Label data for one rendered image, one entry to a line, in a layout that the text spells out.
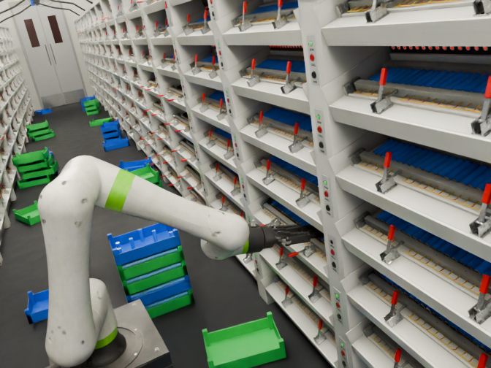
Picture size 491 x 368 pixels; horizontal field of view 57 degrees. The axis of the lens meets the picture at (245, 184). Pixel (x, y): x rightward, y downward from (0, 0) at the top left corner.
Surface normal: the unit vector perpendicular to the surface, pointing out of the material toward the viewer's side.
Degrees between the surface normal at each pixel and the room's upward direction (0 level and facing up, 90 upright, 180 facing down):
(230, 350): 0
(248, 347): 0
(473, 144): 108
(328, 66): 90
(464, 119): 18
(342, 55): 90
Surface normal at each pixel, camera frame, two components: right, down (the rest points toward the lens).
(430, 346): -0.43, -0.79
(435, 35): -0.82, 0.54
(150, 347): -0.14, -0.92
